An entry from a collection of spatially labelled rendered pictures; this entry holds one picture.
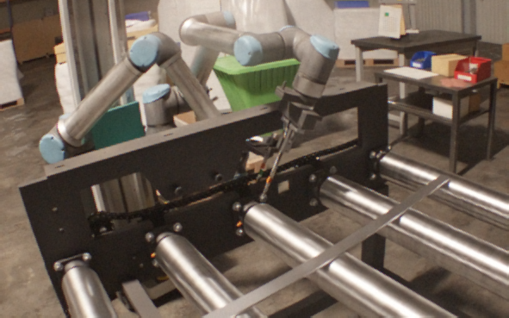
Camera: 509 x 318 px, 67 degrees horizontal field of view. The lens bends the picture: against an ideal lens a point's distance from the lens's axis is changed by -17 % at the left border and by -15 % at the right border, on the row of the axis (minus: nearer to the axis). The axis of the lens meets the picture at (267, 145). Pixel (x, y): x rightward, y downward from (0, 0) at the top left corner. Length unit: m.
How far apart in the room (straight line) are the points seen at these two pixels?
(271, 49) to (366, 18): 6.71
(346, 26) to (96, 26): 6.11
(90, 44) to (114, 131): 0.47
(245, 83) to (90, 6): 1.90
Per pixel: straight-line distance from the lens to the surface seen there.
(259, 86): 3.86
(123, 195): 2.52
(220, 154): 1.33
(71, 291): 1.17
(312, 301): 1.86
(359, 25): 7.96
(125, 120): 2.33
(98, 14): 2.32
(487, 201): 1.44
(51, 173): 1.19
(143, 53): 1.65
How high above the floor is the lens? 1.55
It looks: 21 degrees down
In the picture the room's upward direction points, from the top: 5 degrees counter-clockwise
